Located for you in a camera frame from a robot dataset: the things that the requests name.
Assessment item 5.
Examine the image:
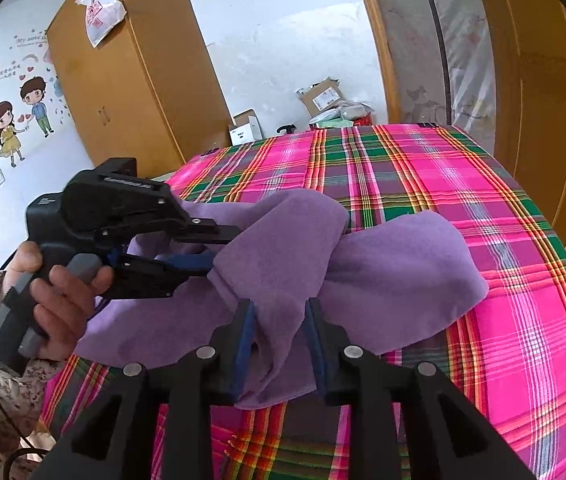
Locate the wooden wardrobe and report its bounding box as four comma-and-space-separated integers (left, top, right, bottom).
46, 0, 232, 178

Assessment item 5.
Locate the purple fleece garment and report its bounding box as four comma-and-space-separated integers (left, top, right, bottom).
76, 188, 489, 410

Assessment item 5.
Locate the person left hand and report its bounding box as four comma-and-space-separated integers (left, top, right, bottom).
30, 266, 114, 361

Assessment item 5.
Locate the brown cardboard box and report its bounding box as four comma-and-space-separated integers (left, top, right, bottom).
296, 77, 345, 117

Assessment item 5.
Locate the pink plaid bed sheet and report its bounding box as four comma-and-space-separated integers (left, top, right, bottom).
42, 125, 566, 479

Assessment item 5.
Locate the plastic door curtain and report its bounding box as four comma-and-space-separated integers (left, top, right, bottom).
377, 0, 496, 154

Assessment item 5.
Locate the white plastic bag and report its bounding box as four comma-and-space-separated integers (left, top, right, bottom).
74, 0, 126, 48

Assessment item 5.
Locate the wooden door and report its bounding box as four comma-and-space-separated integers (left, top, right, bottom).
482, 0, 566, 245

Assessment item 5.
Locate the cartoon couple wall sticker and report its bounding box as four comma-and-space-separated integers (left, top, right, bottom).
0, 29, 70, 186

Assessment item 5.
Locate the white small box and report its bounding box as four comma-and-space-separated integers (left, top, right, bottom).
228, 110, 263, 145

